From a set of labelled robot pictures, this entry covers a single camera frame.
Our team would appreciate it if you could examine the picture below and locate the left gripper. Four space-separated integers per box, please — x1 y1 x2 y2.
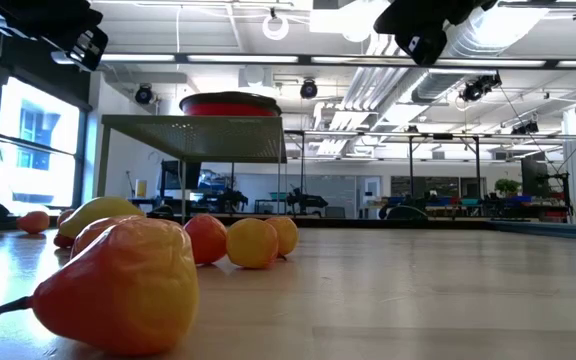
27 0 110 73

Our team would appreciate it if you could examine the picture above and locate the pale green perforated metal shelf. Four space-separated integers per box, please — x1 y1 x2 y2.
96 114 289 221

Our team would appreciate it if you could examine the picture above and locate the small orange toy pear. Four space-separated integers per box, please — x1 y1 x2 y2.
70 213 144 259
225 217 279 270
0 215 201 356

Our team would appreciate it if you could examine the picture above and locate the black aluminium table frame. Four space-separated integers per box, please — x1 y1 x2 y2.
0 185 494 232

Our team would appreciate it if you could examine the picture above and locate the yellow toy mango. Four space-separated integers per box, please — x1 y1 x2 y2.
56 195 145 240

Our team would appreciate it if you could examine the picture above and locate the white ring lamp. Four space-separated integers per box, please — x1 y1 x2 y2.
261 13 291 42

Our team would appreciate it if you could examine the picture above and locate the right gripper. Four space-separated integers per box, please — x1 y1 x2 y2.
372 0 499 67

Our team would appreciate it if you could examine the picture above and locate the black ceiling camera cluster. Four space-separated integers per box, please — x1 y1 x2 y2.
458 72 503 104

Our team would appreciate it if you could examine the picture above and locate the black monitor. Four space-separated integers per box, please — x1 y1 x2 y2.
160 159 203 191

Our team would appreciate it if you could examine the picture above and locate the green potted plant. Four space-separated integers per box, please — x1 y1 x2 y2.
493 177 522 199

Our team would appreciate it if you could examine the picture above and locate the red-orange toy apple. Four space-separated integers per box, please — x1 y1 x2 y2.
183 213 229 265

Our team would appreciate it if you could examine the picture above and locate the red collapsible bowl grey rim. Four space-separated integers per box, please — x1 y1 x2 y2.
178 90 283 118

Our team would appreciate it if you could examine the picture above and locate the black gantry frame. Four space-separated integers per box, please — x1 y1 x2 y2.
406 133 483 201

